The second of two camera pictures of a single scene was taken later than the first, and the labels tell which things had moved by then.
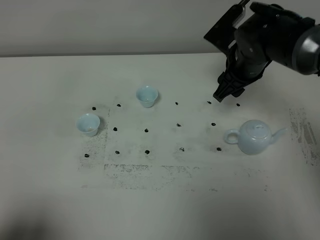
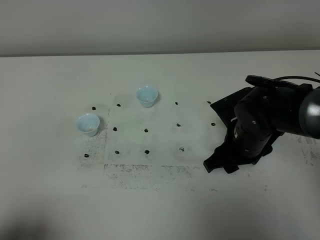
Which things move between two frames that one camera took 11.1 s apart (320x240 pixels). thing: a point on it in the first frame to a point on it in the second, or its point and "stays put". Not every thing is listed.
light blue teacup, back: x=147 y=95 stays put
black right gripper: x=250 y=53 to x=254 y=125
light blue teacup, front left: x=88 y=124 stays put
